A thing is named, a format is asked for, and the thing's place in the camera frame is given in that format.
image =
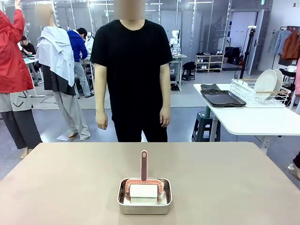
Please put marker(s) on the grey blue hanging shirt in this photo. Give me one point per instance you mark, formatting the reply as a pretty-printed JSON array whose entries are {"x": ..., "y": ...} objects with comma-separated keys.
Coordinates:
[{"x": 277, "y": 42}]

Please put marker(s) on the dark grey textured tray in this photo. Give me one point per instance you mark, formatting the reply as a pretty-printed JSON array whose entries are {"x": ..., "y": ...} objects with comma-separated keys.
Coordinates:
[{"x": 209, "y": 87}]

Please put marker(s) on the small white bowl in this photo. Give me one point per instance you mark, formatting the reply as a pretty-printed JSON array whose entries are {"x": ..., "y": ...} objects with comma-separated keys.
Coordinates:
[{"x": 292, "y": 68}]

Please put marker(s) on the black camera tripod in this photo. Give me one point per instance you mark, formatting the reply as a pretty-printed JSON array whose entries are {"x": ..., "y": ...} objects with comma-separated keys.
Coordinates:
[{"x": 251, "y": 35}]

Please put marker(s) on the background person black shirt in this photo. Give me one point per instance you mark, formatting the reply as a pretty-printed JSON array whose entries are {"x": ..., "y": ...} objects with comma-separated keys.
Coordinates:
[{"x": 28, "y": 48}]

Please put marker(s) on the black clothes rack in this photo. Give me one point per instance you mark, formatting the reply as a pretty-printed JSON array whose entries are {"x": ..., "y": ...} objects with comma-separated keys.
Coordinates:
[{"x": 287, "y": 27}]

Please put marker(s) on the red jacket mannequin grey trousers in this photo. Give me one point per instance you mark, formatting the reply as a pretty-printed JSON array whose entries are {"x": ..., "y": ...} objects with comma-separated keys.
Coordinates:
[{"x": 11, "y": 65}]

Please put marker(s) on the pink jacket mannequin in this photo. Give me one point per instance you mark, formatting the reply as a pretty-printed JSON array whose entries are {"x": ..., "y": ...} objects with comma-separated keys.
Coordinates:
[{"x": 297, "y": 77}]

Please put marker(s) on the person in black clothes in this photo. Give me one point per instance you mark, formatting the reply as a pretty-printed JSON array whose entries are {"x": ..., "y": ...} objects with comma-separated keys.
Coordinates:
[{"x": 131, "y": 70}]

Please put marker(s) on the person's left hand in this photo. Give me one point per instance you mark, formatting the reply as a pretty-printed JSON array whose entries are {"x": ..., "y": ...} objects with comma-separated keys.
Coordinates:
[{"x": 165, "y": 118}]

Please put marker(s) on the pink lint roller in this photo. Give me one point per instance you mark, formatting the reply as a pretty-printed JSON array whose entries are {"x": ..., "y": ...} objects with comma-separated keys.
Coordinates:
[{"x": 144, "y": 164}]

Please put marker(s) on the mannequin with white striped shirt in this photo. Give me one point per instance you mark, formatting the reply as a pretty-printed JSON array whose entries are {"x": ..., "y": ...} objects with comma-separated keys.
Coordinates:
[{"x": 56, "y": 51}]

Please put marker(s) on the white shoe rack with shoes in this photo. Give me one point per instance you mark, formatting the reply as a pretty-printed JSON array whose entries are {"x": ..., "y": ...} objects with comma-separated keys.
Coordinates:
[{"x": 209, "y": 63}]

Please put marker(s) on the large white round plate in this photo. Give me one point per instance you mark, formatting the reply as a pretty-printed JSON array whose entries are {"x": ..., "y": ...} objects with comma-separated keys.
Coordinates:
[
  {"x": 279, "y": 79},
  {"x": 264, "y": 82}
]

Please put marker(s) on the person's right hand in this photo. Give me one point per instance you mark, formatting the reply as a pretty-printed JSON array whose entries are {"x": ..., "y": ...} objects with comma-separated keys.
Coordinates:
[{"x": 102, "y": 120}]

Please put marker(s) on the person's right forearm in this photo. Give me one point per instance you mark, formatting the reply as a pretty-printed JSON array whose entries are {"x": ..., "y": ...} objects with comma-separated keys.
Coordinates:
[{"x": 101, "y": 96}]

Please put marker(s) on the metal frame workbench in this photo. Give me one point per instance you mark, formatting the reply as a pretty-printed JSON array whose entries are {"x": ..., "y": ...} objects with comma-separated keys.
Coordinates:
[{"x": 178, "y": 57}]

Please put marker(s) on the brown orange hanging jacket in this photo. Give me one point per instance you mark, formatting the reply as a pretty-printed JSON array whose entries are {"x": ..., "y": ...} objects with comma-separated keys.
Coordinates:
[{"x": 291, "y": 47}]

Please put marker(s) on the rectangular stainless steel container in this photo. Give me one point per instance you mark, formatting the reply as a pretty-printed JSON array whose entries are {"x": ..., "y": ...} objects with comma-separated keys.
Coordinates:
[{"x": 143, "y": 209}]

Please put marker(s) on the person's left forearm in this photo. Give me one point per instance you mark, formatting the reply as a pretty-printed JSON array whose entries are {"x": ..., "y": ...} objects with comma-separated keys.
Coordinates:
[{"x": 165, "y": 96}]

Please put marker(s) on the white side table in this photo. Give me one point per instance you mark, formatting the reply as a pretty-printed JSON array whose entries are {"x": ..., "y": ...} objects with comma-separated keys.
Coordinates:
[{"x": 257, "y": 122}]

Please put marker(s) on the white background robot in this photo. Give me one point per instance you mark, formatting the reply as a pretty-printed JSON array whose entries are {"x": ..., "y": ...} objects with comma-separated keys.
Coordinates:
[{"x": 175, "y": 35}]

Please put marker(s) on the background person blue hoodie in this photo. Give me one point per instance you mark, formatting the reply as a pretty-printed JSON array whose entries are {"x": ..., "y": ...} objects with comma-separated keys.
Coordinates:
[{"x": 77, "y": 47}]

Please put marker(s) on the black bag pile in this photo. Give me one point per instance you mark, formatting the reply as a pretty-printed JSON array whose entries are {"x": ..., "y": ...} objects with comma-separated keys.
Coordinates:
[{"x": 232, "y": 55}]

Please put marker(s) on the white floor sheet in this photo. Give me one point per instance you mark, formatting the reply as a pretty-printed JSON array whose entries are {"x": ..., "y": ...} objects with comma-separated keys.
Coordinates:
[{"x": 62, "y": 137}]

